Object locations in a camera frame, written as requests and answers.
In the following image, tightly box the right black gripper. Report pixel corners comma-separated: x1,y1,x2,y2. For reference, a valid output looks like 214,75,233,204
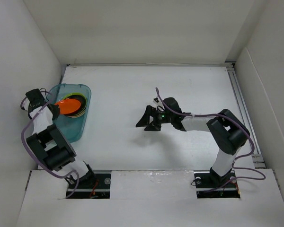
135,105,173,131

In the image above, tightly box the orange plate back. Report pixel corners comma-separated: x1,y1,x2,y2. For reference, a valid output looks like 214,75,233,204
54,98,82,115

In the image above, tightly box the green plate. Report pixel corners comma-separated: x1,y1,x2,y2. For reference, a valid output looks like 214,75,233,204
62,92,88,118

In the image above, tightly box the black plate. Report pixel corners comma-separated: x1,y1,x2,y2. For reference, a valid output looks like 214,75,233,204
65,93,88,118

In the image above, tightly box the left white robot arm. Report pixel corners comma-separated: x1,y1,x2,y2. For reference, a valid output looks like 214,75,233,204
20,88,96,188

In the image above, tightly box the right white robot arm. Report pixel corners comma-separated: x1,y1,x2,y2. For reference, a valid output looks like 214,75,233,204
135,97,250,186

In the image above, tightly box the teal plastic bin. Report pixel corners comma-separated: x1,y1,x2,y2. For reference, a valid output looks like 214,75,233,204
47,83,91,143

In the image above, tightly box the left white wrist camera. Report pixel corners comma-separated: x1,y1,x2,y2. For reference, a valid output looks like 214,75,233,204
20,97,30,111

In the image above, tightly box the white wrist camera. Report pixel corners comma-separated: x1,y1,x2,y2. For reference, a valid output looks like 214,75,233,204
20,97,30,111
153,97,161,105

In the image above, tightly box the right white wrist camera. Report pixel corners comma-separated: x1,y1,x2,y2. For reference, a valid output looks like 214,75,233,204
153,97,161,105

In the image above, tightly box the aluminium rail right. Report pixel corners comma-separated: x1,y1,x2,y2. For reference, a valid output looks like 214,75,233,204
225,61,266,169

